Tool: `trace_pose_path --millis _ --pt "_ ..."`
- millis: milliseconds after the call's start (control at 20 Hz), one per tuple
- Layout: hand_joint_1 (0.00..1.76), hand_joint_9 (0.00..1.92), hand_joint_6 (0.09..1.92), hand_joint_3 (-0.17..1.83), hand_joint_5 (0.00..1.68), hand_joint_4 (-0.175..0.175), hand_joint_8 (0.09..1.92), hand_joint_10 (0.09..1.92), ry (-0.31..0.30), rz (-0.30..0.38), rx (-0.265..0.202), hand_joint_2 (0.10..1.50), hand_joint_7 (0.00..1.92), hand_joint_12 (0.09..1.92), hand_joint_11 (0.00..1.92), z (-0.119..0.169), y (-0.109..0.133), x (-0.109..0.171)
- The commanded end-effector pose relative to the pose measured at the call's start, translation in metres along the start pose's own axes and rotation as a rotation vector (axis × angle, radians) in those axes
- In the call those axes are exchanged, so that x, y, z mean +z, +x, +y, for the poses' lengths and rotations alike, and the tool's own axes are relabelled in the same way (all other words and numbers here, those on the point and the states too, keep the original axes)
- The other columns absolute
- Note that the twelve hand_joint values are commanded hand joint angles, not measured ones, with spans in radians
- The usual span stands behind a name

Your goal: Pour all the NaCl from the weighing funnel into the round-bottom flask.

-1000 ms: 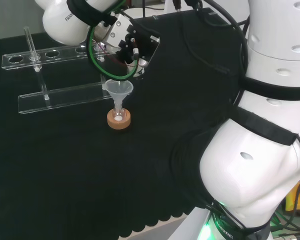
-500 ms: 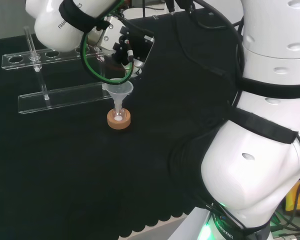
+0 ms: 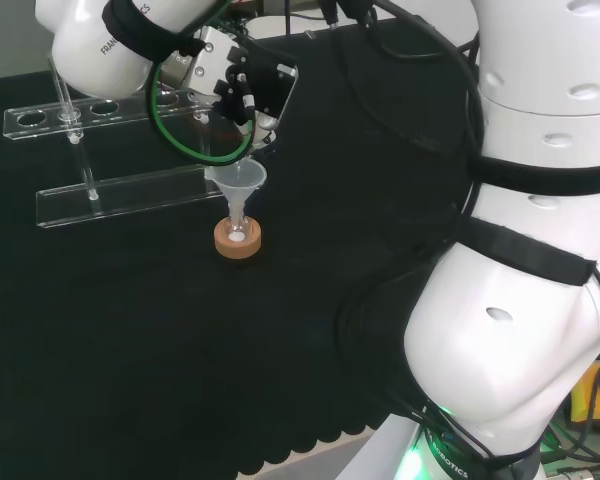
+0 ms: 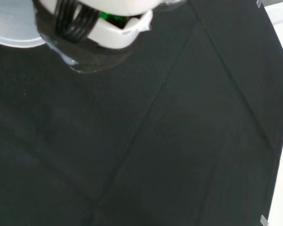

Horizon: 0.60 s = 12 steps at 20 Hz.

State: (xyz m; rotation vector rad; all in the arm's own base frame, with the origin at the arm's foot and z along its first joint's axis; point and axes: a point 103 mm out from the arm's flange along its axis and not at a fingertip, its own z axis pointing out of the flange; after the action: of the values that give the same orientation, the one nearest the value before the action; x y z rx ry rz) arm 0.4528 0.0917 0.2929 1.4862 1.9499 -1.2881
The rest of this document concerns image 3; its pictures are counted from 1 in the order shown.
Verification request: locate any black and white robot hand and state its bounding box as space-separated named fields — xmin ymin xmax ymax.
xmin=252 ymin=112 xmax=282 ymax=151

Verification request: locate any translucent plastic funnel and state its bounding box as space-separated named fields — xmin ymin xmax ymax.
xmin=204 ymin=159 xmax=268 ymax=222

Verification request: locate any clear round-bottom flask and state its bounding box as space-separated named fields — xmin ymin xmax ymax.
xmin=225 ymin=211 xmax=254 ymax=247

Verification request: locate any clear acrylic funnel stand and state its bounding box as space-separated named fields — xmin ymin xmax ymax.
xmin=2 ymin=53 xmax=231 ymax=231

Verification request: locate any black bench cloth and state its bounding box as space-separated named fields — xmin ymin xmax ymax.
xmin=0 ymin=19 xmax=487 ymax=475

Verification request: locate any yellow stop button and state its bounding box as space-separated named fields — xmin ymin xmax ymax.
xmin=571 ymin=356 xmax=600 ymax=427

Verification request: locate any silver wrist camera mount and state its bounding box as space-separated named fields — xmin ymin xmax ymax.
xmin=158 ymin=24 xmax=301 ymax=151

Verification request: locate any green cable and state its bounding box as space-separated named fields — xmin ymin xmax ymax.
xmin=147 ymin=0 xmax=257 ymax=167

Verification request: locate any cork ring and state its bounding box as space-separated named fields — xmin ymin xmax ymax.
xmin=213 ymin=215 xmax=264 ymax=260

